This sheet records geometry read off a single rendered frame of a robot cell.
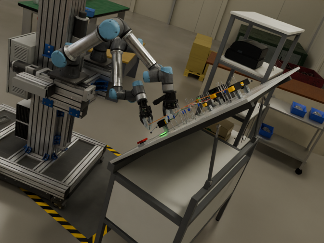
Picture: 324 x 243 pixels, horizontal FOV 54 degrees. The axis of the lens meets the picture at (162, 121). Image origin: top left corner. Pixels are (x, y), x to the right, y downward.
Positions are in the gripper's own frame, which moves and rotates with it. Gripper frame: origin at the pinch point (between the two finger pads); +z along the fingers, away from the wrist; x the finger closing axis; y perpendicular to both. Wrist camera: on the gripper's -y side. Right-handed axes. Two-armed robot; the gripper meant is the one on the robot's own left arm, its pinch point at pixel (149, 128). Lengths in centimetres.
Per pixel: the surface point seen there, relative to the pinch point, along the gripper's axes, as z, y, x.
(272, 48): -302, -473, 492
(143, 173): 27.5, -10.0, -9.8
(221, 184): 48, -17, 44
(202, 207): 60, 2, 19
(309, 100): -52, -189, 290
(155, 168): 24.7, -15.9, 0.2
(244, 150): 28, -16, 70
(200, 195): 54, 26, 13
